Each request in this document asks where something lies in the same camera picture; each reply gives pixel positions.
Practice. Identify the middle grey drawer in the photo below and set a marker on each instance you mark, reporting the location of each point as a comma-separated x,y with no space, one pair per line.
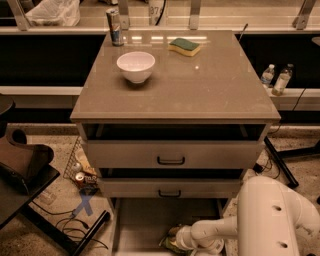
168,188

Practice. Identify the white plastic bag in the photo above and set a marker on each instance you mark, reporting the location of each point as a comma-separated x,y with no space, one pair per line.
55,13

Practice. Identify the tall clear plastic bottle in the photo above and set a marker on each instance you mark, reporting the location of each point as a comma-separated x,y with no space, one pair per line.
282,80

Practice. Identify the black stand base bar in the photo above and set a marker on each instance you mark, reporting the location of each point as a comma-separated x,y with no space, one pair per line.
292,182

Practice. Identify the white bowl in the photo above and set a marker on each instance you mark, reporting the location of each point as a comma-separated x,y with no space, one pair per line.
136,66

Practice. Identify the bottom open drawer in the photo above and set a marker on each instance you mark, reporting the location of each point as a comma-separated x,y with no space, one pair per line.
143,222

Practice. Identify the green jalapeno chip bag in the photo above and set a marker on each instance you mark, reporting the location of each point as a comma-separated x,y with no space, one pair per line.
169,242

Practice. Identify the wire basket on floor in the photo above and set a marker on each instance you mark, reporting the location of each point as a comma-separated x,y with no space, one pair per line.
78,162

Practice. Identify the black chair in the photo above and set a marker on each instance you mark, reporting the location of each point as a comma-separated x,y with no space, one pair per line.
25,169

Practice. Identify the grey drawer cabinet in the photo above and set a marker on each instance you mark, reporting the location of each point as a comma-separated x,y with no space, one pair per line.
215,95

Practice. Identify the small clear water bottle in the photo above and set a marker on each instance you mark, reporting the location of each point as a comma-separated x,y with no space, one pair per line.
267,76

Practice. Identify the blue tape cross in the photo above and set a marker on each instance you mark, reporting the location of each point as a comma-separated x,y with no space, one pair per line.
84,205

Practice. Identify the yellow green sponge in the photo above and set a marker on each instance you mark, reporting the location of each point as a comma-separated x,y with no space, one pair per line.
184,47

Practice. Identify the top grey drawer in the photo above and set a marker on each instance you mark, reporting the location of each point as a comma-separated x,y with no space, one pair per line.
172,154

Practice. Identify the black table leg bar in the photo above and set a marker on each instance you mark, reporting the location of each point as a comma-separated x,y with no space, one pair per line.
72,244

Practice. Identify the blue silver energy drink can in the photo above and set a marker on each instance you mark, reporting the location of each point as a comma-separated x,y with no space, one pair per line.
113,18

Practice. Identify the grey drawer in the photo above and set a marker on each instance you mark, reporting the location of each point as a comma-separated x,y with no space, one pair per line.
168,188
172,154

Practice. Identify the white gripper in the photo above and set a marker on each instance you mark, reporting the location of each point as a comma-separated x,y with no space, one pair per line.
183,237

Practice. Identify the red soda can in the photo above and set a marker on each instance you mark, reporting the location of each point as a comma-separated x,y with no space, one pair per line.
79,179

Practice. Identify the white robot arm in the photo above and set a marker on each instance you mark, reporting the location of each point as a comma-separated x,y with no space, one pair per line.
269,217

